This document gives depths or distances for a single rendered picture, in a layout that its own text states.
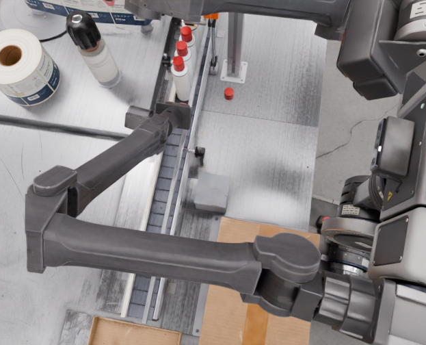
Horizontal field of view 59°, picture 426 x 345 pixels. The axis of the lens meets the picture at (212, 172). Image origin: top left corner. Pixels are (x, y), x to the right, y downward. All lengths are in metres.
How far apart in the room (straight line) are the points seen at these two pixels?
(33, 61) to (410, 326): 1.19
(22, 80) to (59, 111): 0.16
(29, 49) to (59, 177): 0.80
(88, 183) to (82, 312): 0.67
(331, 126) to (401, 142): 1.68
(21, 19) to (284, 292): 1.37
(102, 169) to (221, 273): 0.30
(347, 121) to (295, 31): 0.95
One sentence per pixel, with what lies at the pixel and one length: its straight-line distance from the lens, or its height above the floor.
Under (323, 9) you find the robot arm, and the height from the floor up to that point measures 1.50.
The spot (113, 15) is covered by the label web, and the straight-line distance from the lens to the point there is 1.44.
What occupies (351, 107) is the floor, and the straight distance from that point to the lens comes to 2.40.
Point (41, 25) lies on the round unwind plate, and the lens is 1.60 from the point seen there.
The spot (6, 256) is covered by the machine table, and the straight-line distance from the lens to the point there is 1.39.
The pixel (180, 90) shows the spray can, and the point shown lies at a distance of 1.24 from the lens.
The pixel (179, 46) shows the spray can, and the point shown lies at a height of 1.08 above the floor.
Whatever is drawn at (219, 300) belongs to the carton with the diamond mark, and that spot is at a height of 1.12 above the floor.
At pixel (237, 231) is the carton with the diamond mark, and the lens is 0.92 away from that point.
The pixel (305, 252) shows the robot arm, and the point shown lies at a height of 1.47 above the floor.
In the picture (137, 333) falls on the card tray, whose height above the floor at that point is 0.83.
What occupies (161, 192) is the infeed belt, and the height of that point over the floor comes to 0.88.
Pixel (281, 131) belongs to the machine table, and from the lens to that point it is 1.32.
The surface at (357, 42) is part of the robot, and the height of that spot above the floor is 1.72.
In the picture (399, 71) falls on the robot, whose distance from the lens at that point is 0.44.
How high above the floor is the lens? 2.03
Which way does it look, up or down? 73 degrees down
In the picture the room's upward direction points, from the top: 5 degrees counter-clockwise
